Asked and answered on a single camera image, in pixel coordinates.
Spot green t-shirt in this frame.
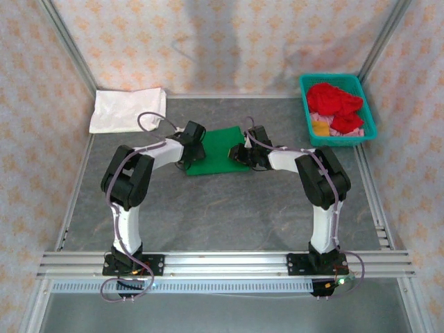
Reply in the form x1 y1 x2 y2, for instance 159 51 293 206
185 126 251 176

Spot orange cloth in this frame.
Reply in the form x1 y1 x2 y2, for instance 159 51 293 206
310 120 330 137

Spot pink cloth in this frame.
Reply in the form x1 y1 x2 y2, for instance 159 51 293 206
309 111 364 138

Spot white folded t-shirt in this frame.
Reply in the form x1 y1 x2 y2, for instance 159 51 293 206
89 87 168 135

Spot red t-shirt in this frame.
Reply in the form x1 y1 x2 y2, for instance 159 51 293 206
305 82 365 135

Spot teal plastic basket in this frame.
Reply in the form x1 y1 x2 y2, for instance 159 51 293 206
299 73 378 148

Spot aluminium frame cross bar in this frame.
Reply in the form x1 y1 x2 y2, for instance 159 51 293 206
165 92 302 101

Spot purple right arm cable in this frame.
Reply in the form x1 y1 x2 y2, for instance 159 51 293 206
242 116 369 300

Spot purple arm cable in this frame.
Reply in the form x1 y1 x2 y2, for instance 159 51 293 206
242 116 369 300
99 111 182 302

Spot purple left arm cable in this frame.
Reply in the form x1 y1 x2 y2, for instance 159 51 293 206
99 111 182 302

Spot aluminium mounting rail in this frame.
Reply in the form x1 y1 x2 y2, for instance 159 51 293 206
36 251 417 280

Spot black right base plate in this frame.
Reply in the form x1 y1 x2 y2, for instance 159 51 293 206
286 252 351 278

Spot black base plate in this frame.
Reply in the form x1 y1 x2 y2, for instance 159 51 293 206
101 254 166 278
286 252 351 278

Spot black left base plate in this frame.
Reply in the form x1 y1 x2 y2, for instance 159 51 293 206
101 254 166 278

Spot slotted grey cable tray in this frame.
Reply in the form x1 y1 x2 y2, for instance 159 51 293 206
50 280 315 294

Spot aluminium frame post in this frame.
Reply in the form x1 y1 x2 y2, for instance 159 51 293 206
36 0 100 91
356 0 413 83

